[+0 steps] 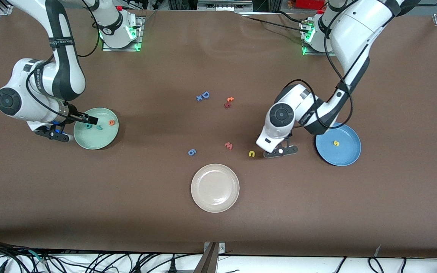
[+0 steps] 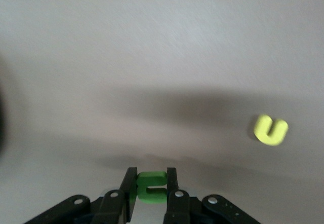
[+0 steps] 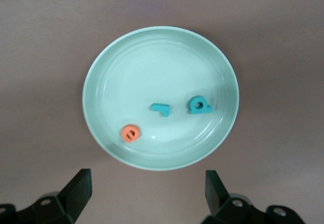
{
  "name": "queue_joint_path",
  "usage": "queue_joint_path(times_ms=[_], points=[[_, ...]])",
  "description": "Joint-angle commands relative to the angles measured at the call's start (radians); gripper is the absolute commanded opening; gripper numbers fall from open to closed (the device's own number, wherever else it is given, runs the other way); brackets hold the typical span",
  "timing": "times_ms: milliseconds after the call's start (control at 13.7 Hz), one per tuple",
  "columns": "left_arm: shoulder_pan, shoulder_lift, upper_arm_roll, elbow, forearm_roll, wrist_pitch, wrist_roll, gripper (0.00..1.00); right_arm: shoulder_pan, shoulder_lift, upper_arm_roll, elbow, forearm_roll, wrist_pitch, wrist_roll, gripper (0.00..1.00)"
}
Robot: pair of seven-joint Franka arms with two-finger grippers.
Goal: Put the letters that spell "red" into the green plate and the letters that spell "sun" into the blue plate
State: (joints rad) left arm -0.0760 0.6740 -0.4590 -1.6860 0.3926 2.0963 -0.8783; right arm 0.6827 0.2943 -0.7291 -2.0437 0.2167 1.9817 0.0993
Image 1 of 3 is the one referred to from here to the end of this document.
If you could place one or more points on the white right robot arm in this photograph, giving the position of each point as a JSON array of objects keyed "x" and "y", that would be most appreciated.
[{"x": 36, "y": 110}]

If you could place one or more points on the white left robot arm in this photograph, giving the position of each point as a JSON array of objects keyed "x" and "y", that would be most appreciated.
[{"x": 359, "y": 34}]

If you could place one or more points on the pale green plate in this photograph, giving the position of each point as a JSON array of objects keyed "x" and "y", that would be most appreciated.
[{"x": 97, "y": 140}]

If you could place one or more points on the blue letter g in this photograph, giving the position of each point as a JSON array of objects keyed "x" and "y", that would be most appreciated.
[{"x": 193, "y": 151}]

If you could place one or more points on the blue letter D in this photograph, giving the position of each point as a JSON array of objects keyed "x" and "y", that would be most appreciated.
[{"x": 203, "y": 94}]

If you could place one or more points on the pink letter w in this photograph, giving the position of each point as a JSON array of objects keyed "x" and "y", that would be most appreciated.
[{"x": 228, "y": 146}]

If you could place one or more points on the beige plate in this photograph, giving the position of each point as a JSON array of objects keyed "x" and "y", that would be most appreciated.
[{"x": 214, "y": 187}]

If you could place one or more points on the brown table cover sheet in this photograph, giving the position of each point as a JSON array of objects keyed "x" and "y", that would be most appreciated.
[{"x": 218, "y": 227}]

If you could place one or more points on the black power plug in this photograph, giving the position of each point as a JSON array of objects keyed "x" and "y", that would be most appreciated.
[{"x": 172, "y": 268}]

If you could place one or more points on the grey control box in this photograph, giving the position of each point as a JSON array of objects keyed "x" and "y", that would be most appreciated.
[{"x": 222, "y": 5}]

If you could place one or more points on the red box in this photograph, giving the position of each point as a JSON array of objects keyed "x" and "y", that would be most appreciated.
[{"x": 309, "y": 3}]

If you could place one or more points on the blue plate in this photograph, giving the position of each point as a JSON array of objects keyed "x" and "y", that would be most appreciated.
[{"x": 340, "y": 155}]

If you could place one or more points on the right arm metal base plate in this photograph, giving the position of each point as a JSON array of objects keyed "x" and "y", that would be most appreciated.
[{"x": 139, "y": 38}]

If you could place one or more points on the metal corner bracket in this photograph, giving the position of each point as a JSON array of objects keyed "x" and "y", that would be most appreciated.
[{"x": 221, "y": 248}]

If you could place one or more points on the grey metal post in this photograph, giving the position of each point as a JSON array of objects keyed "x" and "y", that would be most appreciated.
[{"x": 207, "y": 263}]

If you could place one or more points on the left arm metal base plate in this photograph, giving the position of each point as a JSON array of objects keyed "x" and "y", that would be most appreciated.
[{"x": 309, "y": 53}]

